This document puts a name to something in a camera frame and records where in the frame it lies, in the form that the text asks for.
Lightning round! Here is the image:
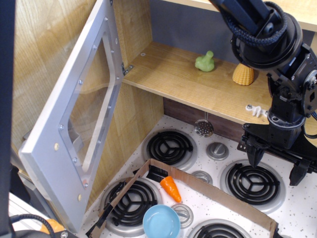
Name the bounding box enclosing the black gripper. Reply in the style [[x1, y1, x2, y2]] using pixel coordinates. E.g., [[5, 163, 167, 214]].
[[237, 123, 317, 186]]

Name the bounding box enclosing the grey microwave door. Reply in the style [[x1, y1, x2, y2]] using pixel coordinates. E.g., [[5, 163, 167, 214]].
[[19, 0, 126, 233]]

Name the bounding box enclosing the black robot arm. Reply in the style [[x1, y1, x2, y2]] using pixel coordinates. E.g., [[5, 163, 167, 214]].
[[212, 0, 317, 186]]

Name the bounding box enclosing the back right stove burner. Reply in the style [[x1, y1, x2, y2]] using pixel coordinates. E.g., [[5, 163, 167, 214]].
[[219, 160, 286, 214]]

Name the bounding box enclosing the stove burner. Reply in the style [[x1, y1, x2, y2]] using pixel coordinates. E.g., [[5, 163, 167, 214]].
[[187, 219, 251, 238], [142, 129, 198, 171], [106, 178, 162, 238], [219, 160, 286, 214]]

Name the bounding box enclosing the white door latch clip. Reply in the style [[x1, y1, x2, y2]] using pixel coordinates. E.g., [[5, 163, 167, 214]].
[[246, 104, 268, 118]]

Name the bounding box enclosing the grey stove knob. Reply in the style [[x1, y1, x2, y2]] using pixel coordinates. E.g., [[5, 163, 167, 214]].
[[206, 142, 229, 161]]

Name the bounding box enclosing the silver toy slotted ladle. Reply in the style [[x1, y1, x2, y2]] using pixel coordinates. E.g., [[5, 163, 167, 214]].
[[194, 112, 214, 137]]

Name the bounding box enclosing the front right stove burner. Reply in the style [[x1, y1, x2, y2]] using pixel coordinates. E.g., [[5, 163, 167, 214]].
[[187, 219, 251, 238]]

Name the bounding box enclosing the yellow toy corn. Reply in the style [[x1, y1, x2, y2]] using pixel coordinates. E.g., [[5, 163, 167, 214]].
[[232, 63, 254, 86]]

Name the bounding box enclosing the back left stove burner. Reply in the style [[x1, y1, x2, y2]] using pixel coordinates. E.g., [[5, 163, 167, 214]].
[[142, 129, 198, 171]]

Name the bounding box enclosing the orange toy carrot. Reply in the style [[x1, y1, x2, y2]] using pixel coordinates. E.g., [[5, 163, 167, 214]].
[[159, 176, 182, 203]]

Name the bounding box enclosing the green toy broccoli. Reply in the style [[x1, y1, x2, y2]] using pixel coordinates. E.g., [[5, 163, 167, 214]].
[[195, 51, 214, 72]]

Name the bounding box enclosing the light blue bowl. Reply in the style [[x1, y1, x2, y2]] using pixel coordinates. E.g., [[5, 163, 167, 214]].
[[143, 205, 181, 238]]

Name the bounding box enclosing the brown cardboard strip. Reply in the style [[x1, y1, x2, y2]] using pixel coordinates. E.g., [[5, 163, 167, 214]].
[[86, 159, 280, 238]]

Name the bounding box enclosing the front left stove burner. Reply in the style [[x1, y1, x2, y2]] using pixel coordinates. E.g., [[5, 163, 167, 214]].
[[106, 178, 162, 238]]

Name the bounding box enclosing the orange object at bottom left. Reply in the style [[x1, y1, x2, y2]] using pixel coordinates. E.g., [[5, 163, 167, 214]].
[[40, 219, 65, 235]]

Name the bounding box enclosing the silver centre stove ring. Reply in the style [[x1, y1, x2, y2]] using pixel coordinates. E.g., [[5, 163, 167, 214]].
[[192, 171, 213, 185]]

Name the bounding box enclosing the silver stove ring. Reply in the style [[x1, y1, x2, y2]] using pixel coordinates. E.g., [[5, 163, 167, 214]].
[[192, 171, 213, 185], [171, 204, 194, 229]]

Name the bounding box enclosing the silver front stove ring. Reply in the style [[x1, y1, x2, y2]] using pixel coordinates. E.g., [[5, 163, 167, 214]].
[[171, 204, 194, 229]]

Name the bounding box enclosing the grey wall phone holder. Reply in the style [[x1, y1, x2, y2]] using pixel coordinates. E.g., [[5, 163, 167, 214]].
[[20, 119, 84, 154]]

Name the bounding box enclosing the black cable bottom left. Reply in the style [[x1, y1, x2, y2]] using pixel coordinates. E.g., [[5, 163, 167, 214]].
[[8, 214, 55, 238]]

